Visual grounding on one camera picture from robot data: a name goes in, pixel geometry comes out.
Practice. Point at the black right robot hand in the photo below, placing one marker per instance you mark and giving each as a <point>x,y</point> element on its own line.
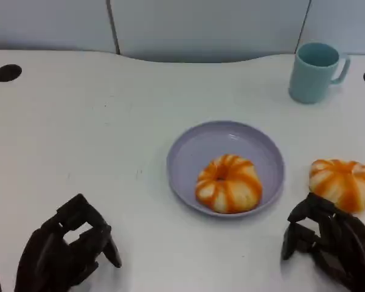
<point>343,243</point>

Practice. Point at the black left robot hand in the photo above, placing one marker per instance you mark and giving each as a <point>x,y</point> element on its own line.
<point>48,258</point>

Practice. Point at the orange white toy bread roll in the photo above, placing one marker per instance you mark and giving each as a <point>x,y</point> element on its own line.
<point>343,182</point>
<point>228,185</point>

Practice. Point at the pale green mug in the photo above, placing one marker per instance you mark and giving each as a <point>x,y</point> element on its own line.
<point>310,80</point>

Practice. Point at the lilac plate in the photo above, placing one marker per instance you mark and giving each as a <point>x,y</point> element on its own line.
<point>200,146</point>

